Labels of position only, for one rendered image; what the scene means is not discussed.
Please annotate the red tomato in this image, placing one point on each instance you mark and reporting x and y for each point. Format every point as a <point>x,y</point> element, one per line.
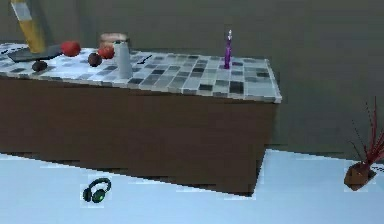
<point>70,48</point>

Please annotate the brown cabinet with tiled top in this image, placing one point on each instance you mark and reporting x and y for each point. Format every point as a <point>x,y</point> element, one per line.
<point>173,133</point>

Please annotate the small black utensil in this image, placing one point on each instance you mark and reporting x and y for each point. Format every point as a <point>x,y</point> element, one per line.
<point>144,60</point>

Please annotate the purple candle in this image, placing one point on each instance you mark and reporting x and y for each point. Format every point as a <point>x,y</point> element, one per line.
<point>228,50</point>

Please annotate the grey bottle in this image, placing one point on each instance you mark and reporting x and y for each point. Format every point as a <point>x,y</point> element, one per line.
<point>124,61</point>

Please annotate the red apple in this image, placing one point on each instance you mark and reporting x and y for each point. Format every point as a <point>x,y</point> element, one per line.
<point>106,52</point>

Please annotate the brown round bread loaf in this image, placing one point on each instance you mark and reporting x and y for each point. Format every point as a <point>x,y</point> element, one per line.
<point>113,37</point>

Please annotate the dark brown round fruit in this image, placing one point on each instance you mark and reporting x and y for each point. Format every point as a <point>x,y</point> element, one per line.
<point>94,59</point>

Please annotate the black and green headphones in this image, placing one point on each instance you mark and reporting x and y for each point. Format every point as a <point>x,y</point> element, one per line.
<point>96,190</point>

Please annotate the dark brown potato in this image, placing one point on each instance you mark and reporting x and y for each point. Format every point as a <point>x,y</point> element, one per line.
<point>39,65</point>

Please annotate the dark grey flat tray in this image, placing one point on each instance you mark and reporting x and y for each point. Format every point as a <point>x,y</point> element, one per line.
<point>33,55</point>

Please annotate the red plant in brown pot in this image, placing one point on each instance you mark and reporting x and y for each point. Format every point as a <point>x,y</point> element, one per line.
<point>361,166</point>

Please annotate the yellow and grey post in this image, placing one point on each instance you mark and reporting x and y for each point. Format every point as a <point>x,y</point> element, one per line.
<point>29,28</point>

